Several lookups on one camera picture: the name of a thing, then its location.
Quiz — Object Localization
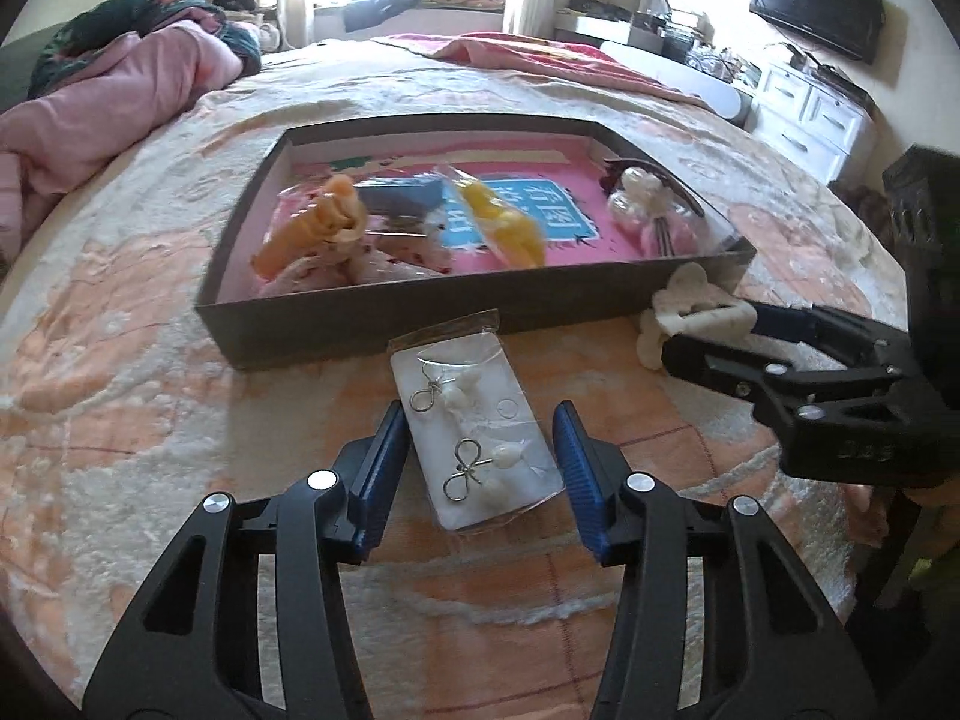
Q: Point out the dark cardboard box tray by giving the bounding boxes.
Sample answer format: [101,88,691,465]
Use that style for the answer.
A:
[195,112,755,369]

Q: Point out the polka dot fabric scrunchie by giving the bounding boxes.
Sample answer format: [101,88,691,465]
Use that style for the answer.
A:
[257,190,456,298]

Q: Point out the yellow bangles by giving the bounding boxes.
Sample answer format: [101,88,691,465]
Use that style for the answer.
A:
[438,164,547,270]

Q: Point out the pink red blanket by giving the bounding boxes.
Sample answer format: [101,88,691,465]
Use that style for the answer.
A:
[374,31,708,107]

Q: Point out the pink quilt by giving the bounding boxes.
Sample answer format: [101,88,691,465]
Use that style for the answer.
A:
[2,21,244,265]

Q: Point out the white drawer cabinet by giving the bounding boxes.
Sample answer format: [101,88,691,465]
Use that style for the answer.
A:
[747,65,877,185]

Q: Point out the white dressing desk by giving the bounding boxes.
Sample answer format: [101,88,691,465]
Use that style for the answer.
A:
[553,0,750,127]

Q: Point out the white pearl hair accessory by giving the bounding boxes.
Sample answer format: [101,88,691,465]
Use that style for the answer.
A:
[607,167,675,236]

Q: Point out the dark floral duvet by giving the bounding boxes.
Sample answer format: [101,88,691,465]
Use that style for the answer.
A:
[28,0,262,99]

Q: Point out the cream claw hair clip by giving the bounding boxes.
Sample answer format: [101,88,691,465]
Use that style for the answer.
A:
[636,262,758,371]

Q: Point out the grey green headboard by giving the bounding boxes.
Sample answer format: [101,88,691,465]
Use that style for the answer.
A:
[0,25,62,112]

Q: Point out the earrings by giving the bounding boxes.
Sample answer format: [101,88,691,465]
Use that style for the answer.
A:
[387,309,563,532]

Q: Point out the person's right hand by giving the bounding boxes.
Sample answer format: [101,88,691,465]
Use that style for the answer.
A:
[839,476,960,557]

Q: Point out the cream patterned bedspread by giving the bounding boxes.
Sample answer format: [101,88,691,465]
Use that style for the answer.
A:
[2,43,907,718]

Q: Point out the peach spiral hair tie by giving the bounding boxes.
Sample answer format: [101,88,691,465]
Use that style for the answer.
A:
[250,172,371,280]

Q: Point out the blue small jewelry box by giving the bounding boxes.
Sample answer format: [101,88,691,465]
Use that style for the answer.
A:
[355,172,446,220]

